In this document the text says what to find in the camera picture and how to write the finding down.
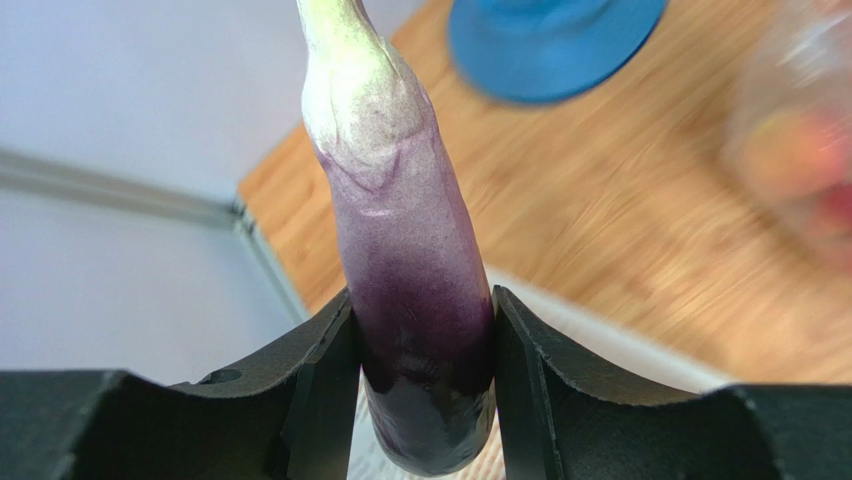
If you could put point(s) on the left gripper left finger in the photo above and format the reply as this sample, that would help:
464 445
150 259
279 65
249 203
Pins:
284 412

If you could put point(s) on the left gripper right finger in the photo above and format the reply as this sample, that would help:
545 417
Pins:
568 413

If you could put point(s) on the purple eggplant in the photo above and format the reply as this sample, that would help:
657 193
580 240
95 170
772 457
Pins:
414 273

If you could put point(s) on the clear orange-zip bag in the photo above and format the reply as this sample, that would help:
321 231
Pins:
802 61

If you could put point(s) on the red tomato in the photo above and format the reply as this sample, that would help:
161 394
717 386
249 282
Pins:
832 216

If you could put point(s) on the pink peach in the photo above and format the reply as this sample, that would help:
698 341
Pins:
794 153

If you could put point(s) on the white plastic basket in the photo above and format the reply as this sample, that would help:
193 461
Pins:
614 343

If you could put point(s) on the blue bucket hat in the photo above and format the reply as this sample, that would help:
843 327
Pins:
540 52

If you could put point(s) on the left aluminium corner post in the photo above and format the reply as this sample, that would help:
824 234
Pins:
41 177

